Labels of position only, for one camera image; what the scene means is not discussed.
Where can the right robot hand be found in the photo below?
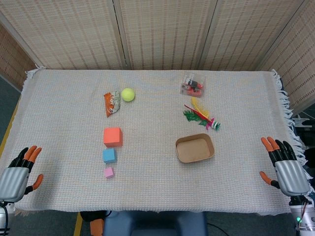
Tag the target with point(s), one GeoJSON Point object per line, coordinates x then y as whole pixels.
{"type": "Point", "coordinates": [290, 177]}

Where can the white woven tablecloth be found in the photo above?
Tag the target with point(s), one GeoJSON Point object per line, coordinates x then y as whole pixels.
{"type": "Point", "coordinates": [157, 157]}

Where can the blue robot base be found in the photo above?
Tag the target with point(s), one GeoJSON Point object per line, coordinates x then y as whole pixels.
{"type": "Point", "coordinates": [153, 223]}

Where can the small pink foam cube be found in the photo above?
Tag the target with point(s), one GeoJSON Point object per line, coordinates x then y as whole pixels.
{"type": "Point", "coordinates": [109, 172]}

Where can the colourful feather shuttlecock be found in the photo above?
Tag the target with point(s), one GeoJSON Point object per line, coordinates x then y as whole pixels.
{"type": "Point", "coordinates": [200, 115]}

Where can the large orange foam cube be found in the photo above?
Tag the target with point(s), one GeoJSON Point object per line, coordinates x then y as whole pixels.
{"type": "Point", "coordinates": [113, 137]}

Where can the medium blue foam cube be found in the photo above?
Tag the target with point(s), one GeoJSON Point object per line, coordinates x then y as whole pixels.
{"type": "Point", "coordinates": [109, 155]}

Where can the white equipment stand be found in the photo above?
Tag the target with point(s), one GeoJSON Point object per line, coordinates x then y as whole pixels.
{"type": "Point", "coordinates": [301, 121]}

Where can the clear plastic clip box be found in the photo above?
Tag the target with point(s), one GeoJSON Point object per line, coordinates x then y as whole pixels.
{"type": "Point", "coordinates": [193, 86]}

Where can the brown paper tray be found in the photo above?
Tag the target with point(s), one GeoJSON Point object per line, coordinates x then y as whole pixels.
{"type": "Point", "coordinates": [194, 148]}

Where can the yellow tennis ball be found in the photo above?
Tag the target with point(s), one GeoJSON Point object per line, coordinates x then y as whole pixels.
{"type": "Point", "coordinates": [128, 94]}

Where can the crumpled orange snack bag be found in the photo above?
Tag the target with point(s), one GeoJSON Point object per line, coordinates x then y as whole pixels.
{"type": "Point", "coordinates": [111, 103]}

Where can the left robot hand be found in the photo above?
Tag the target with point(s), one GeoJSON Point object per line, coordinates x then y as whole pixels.
{"type": "Point", "coordinates": [13, 180]}

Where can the woven folding screen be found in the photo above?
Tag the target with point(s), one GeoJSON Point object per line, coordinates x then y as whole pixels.
{"type": "Point", "coordinates": [157, 32]}

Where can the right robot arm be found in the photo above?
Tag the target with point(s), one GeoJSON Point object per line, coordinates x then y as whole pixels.
{"type": "Point", "coordinates": [304, 214]}

